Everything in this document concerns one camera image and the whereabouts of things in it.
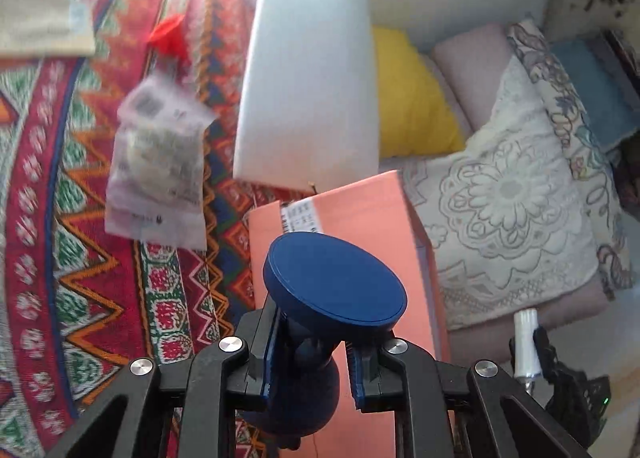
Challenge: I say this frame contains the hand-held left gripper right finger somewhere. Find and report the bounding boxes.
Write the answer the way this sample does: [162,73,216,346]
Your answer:
[345,337,593,458]

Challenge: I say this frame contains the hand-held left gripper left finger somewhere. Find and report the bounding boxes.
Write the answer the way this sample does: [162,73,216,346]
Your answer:
[40,300,288,458]

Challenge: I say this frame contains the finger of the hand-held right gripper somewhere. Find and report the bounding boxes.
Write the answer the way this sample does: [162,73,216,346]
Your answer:
[532,325,563,381]

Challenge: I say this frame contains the white tube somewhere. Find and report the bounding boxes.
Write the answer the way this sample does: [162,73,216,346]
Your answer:
[514,309,543,381]

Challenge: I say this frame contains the dark blue round mount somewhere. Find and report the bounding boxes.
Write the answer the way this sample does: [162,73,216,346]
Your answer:
[240,232,407,451]

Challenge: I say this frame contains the pink cardboard box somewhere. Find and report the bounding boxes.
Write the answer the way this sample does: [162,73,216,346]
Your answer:
[247,169,451,458]

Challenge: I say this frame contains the white lace cushion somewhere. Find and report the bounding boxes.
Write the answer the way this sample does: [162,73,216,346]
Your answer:
[402,55,601,331]

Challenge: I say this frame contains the clear plastic packet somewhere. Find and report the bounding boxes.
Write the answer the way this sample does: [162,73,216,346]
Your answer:
[104,70,217,251]

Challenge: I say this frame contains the floral print cushion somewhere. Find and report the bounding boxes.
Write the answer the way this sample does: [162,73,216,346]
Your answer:
[507,20,640,301]

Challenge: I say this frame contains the patterned red tablecloth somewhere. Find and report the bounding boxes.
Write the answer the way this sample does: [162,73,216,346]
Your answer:
[0,0,321,458]

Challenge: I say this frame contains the blue cushion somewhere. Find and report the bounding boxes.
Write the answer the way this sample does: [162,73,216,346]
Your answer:
[550,35,640,154]

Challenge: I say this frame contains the yellow cushion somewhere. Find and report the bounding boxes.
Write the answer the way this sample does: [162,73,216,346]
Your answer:
[371,25,466,159]

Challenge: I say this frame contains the floral white cushion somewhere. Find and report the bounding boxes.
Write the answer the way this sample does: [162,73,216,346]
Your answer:
[400,20,612,369]

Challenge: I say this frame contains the small red object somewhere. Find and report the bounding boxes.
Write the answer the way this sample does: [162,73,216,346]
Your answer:
[147,15,192,64]

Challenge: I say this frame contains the pale paper booklet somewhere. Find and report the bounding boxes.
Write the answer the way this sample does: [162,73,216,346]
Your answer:
[0,0,98,59]

